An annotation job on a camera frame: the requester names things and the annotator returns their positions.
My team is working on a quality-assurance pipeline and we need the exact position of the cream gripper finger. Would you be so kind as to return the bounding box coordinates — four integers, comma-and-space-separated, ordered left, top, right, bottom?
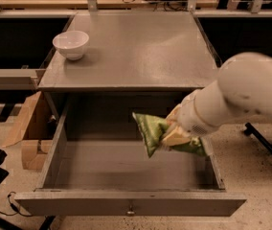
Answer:
166, 104, 181, 125
162, 126, 191, 147

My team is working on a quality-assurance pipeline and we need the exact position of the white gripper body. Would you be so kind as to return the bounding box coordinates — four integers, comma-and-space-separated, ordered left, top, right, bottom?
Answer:
176, 89, 221, 137

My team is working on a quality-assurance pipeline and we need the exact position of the green jalapeno chip bag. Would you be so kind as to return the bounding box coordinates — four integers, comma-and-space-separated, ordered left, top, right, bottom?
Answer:
132, 113, 210, 157

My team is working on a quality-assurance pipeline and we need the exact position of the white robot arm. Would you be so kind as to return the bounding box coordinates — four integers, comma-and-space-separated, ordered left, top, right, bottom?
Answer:
162, 53, 272, 146

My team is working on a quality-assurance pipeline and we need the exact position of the grey cabinet counter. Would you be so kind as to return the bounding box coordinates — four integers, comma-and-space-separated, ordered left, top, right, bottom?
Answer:
37, 11, 227, 124

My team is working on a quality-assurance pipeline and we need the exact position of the grey open top drawer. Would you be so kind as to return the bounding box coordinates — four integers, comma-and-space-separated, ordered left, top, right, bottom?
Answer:
15, 97, 246, 217

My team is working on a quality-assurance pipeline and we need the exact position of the metal drawer knob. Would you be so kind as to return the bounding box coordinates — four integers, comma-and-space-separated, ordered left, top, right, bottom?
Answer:
126, 206, 135, 217

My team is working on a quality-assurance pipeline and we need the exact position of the white ceramic bowl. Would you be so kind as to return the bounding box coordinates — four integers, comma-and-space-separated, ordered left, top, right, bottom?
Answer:
53, 31, 89, 60

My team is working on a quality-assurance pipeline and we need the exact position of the brown cardboard box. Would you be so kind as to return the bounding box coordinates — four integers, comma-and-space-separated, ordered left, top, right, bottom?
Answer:
3, 91, 53, 171

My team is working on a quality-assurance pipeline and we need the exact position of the black cable on floor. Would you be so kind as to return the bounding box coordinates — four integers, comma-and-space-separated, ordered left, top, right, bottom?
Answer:
0, 191, 34, 218

